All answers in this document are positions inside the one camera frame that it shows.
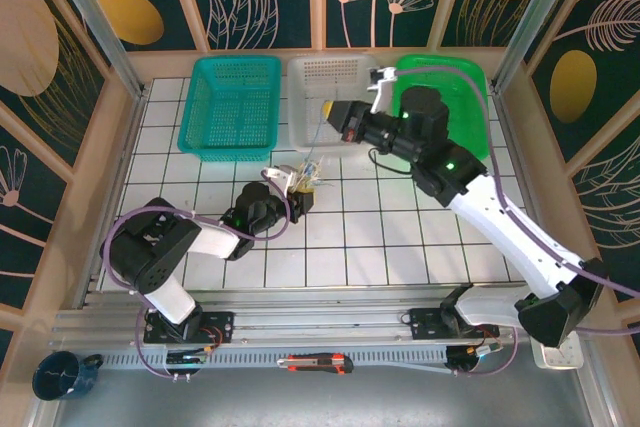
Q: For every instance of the white perforated plastic basket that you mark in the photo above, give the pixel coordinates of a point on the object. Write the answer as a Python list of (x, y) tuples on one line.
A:
[(300, 97)]

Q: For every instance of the orange black utility knife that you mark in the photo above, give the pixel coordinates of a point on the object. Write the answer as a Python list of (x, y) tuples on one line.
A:
[(315, 363)]

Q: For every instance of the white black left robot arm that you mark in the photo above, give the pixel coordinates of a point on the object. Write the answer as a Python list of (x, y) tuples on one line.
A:
[(170, 299)]

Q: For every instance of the grey table side rail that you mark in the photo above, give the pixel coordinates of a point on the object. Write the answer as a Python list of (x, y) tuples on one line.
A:
[(511, 122), (120, 172)]

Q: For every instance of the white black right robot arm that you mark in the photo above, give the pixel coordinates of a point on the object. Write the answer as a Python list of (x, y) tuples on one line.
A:
[(500, 232)]

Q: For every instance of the aluminium frame post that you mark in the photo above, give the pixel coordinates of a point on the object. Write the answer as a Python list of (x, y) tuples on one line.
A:
[(535, 22), (95, 22)]

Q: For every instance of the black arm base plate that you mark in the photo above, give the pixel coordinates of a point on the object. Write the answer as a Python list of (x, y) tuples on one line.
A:
[(425, 329), (222, 322)]

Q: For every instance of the aluminium mounting rail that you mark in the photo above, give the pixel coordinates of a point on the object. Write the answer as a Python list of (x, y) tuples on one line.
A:
[(325, 319)]

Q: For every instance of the green perforated plastic basket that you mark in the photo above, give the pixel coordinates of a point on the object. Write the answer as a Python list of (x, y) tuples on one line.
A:
[(462, 117)]

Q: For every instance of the small controller board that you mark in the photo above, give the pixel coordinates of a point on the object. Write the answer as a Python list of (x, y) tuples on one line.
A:
[(470, 353), (187, 358)]

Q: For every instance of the dark blue mug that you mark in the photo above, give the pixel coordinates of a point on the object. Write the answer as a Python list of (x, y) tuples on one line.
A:
[(55, 377)]

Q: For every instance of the teal perforated plastic basket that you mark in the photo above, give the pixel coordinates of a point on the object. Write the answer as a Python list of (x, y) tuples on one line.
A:
[(235, 61)]

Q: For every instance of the white square clock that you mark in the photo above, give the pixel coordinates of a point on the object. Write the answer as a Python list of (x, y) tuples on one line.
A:
[(555, 359)]

